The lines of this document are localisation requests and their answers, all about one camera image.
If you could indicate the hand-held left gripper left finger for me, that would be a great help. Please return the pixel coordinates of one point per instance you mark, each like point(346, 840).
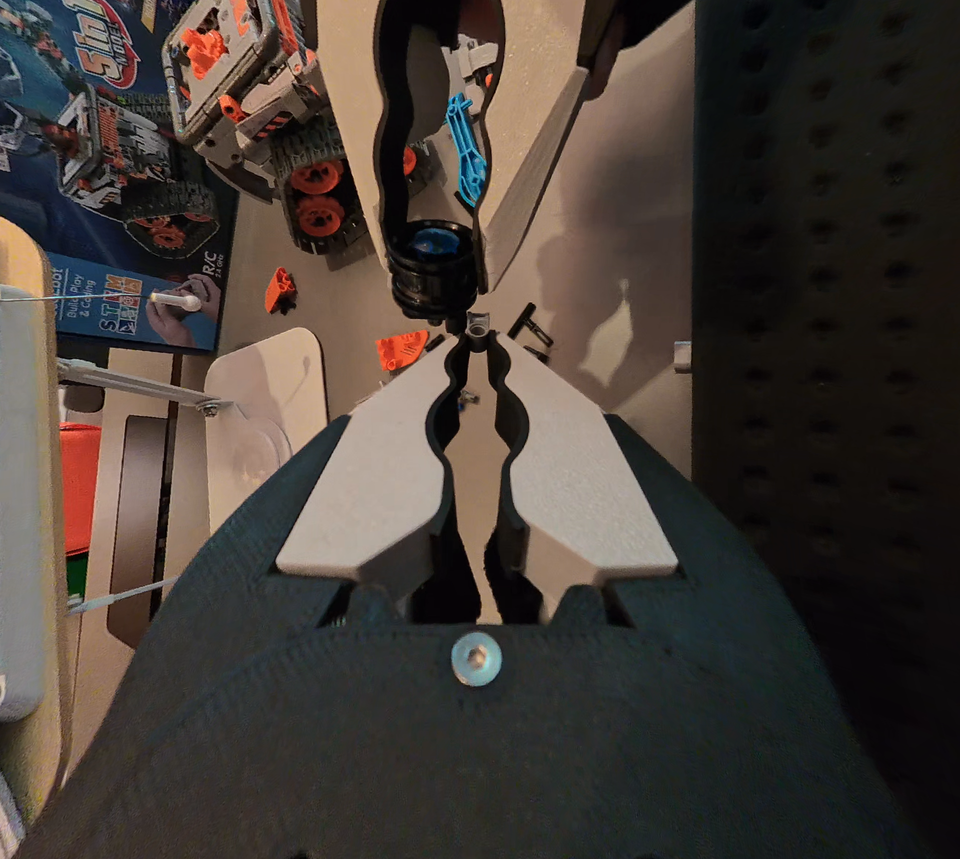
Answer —
point(360, 499)

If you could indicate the long black axle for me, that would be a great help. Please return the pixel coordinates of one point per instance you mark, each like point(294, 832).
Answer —
point(523, 320)

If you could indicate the black sleeve connector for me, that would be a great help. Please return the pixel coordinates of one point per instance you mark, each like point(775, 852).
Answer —
point(536, 353)

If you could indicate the small orange piece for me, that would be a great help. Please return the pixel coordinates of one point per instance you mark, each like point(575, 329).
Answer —
point(281, 289)

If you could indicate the black toy wheel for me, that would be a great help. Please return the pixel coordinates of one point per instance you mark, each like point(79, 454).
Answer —
point(435, 281)

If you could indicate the green bin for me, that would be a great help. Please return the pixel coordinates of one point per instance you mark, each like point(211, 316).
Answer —
point(76, 574)

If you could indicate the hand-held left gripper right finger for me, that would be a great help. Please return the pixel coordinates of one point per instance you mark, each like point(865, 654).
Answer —
point(592, 499)

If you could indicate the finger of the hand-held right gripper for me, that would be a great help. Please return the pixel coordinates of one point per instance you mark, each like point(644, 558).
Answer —
point(345, 11)
point(540, 11)

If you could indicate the small grey block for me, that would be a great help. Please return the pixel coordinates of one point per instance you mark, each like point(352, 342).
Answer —
point(681, 356)

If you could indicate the blue translucent ball piece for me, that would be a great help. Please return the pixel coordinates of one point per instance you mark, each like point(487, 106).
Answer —
point(431, 240)

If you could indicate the blue plastic tool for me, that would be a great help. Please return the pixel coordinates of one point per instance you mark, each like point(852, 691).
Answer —
point(465, 154)

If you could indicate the tracked toy robot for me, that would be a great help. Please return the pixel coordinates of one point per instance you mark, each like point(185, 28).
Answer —
point(247, 86)

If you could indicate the white block with orange pins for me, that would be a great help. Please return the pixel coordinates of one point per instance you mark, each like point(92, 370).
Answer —
point(469, 60)

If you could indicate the blue robot kit box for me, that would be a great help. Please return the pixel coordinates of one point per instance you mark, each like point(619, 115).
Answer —
point(75, 161)

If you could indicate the black perforated panel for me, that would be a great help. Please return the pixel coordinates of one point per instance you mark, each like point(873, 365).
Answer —
point(825, 274)

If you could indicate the silver cylinder connector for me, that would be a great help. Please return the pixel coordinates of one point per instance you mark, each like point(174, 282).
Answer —
point(476, 328)

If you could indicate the black long pin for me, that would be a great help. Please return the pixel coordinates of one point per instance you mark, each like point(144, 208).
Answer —
point(541, 332)

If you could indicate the orange bin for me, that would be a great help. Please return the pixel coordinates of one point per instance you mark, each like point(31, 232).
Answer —
point(79, 484)

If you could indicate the orange angled panel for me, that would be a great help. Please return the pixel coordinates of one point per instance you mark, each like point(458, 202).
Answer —
point(401, 349)

